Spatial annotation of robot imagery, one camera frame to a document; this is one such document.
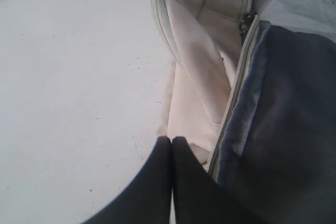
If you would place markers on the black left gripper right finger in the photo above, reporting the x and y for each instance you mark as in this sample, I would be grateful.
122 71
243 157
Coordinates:
197 198

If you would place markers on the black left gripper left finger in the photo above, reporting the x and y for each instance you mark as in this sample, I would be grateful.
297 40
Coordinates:
147 199

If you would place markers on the beige fabric duffel bag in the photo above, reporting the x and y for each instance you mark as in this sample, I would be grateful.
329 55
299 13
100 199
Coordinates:
252 89

